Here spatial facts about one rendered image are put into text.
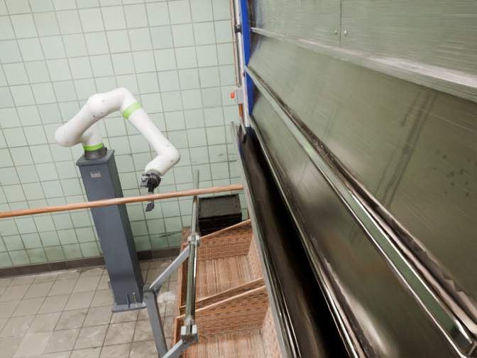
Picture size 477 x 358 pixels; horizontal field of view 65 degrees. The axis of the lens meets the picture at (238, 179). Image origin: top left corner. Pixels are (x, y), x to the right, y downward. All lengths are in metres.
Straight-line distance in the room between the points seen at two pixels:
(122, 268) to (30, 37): 1.75
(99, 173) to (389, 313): 2.18
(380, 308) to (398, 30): 0.40
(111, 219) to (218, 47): 1.44
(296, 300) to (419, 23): 0.58
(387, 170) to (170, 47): 2.51
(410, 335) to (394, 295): 0.06
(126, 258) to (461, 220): 2.60
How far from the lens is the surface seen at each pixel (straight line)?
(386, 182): 0.52
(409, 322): 0.60
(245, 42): 2.08
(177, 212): 3.30
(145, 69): 2.95
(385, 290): 0.65
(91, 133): 2.52
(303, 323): 0.79
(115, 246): 2.82
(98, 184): 2.61
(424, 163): 0.47
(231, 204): 2.49
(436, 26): 0.46
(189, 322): 1.16
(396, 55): 0.53
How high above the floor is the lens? 1.98
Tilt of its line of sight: 24 degrees down
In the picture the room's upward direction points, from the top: 5 degrees counter-clockwise
